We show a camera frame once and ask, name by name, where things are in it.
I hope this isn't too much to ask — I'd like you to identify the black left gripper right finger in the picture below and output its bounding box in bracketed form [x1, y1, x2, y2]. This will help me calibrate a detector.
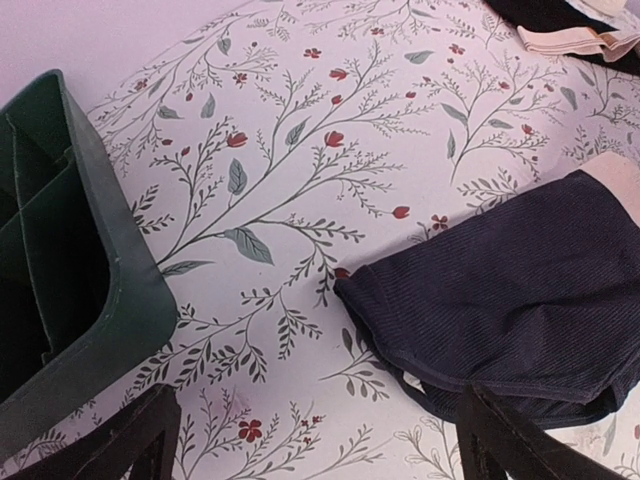
[454, 382, 586, 480]

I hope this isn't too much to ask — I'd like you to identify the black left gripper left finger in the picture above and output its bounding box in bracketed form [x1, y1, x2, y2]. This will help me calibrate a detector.
[11, 384, 181, 479]

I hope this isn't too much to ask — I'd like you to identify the navy blue underwear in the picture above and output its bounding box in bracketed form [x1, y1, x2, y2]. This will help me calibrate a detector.
[334, 152, 639, 429]

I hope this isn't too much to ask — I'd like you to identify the dark green divided tray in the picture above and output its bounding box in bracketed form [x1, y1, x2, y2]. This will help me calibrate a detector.
[1, 70, 177, 457]

